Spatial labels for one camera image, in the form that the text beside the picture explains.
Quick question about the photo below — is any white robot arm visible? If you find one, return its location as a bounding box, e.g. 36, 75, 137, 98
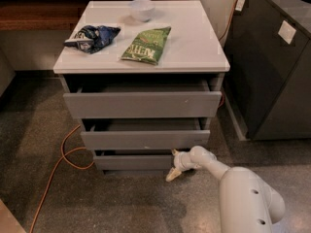
166, 146, 286, 233

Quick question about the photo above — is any grey middle drawer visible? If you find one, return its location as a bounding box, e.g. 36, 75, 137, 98
81, 118, 210, 150

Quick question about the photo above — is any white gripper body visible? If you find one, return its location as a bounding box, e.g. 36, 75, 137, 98
174, 151, 194, 172

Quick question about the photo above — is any white label sticker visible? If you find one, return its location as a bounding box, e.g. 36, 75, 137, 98
278, 20, 296, 44

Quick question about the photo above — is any blue chip bag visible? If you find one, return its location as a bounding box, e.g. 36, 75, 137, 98
63, 25, 121, 54

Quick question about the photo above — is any grey drawer cabinet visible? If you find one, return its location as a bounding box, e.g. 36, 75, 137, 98
52, 0, 231, 176

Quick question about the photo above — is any green chip bag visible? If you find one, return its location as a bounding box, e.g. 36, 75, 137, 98
121, 26, 171, 65

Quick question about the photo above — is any white cable tag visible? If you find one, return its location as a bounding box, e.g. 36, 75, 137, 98
235, 0, 246, 12

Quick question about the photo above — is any grey drawer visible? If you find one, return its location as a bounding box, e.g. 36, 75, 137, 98
64, 79, 221, 118
93, 151, 173, 171
81, 118, 210, 150

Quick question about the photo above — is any white bowl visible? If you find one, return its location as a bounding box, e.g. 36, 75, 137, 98
129, 0, 155, 22

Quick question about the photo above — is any wooden bench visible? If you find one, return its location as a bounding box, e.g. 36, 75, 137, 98
0, 0, 190, 31

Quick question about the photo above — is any dark grey bin cabinet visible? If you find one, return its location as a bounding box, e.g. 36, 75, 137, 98
224, 0, 311, 140

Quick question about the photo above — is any orange cable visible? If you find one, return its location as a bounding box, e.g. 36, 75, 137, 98
28, 124, 95, 233

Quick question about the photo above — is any grey bottom drawer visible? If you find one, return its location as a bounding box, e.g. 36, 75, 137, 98
93, 151, 173, 171

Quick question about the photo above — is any grey top drawer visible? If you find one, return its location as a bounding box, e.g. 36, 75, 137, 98
64, 79, 221, 118

